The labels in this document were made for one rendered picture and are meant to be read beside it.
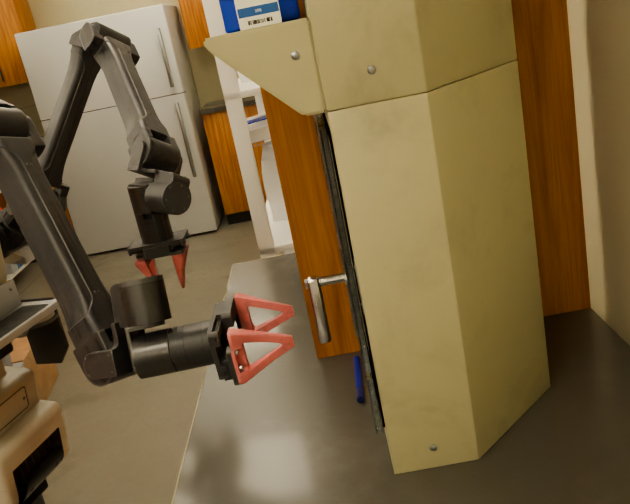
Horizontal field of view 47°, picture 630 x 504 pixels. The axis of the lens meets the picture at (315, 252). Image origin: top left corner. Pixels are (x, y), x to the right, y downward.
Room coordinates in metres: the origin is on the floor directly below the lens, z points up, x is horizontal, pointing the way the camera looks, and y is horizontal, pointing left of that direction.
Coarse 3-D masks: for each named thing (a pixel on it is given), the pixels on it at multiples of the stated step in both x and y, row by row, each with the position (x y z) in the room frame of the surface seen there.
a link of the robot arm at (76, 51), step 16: (112, 32) 1.58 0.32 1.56; (80, 48) 1.61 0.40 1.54; (80, 64) 1.61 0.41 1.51; (96, 64) 1.62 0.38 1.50; (64, 80) 1.63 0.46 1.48; (80, 80) 1.60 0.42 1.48; (64, 96) 1.60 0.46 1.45; (80, 96) 1.60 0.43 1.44; (64, 112) 1.59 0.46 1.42; (80, 112) 1.61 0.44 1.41; (48, 128) 1.61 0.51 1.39; (64, 128) 1.58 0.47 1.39; (48, 144) 1.58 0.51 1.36; (64, 144) 1.58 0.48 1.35; (48, 160) 1.57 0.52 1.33; (64, 160) 1.59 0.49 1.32; (48, 176) 1.56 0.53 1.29; (64, 192) 1.59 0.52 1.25; (64, 208) 1.58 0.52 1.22
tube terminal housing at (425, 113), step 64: (320, 0) 0.79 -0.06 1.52; (384, 0) 0.79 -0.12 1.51; (448, 0) 0.83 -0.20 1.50; (320, 64) 0.79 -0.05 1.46; (384, 64) 0.79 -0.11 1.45; (448, 64) 0.82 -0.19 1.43; (512, 64) 0.91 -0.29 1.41; (384, 128) 0.79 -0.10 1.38; (448, 128) 0.81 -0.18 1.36; (512, 128) 0.90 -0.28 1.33; (384, 192) 0.79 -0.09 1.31; (448, 192) 0.79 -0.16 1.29; (512, 192) 0.89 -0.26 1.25; (384, 256) 0.79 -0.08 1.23; (448, 256) 0.79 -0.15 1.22; (512, 256) 0.88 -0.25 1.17; (384, 320) 0.79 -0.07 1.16; (448, 320) 0.79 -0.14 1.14; (512, 320) 0.86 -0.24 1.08; (384, 384) 0.79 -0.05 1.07; (448, 384) 0.79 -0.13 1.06; (512, 384) 0.85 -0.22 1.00; (448, 448) 0.79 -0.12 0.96
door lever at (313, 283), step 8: (344, 272) 0.83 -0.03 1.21; (304, 280) 0.84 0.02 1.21; (312, 280) 0.84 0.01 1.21; (320, 280) 0.84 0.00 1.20; (328, 280) 0.84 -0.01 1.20; (336, 280) 0.84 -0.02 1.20; (344, 280) 0.84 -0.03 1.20; (312, 288) 0.84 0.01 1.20; (320, 288) 0.84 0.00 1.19; (312, 296) 0.84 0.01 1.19; (320, 296) 0.84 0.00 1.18; (312, 304) 0.84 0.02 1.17; (320, 304) 0.84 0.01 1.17; (320, 312) 0.84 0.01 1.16; (320, 320) 0.84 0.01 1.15; (320, 328) 0.84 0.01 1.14; (328, 328) 0.84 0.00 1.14; (320, 336) 0.84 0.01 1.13; (328, 336) 0.84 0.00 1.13
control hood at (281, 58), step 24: (288, 24) 0.79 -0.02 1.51; (216, 48) 0.79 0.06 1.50; (240, 48) 0.79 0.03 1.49; (264, 48) 0.79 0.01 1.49; (288, 48) 0.79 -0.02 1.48; (312, 48) 0.79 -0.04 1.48; (240, 72) 0.80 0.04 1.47; (264, 72) 0.79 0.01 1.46; (288, 72) 0.79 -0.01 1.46; (312, 72) 0.79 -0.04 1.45; (288, 96) 0.79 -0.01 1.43; (312, 96) 0.79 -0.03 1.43
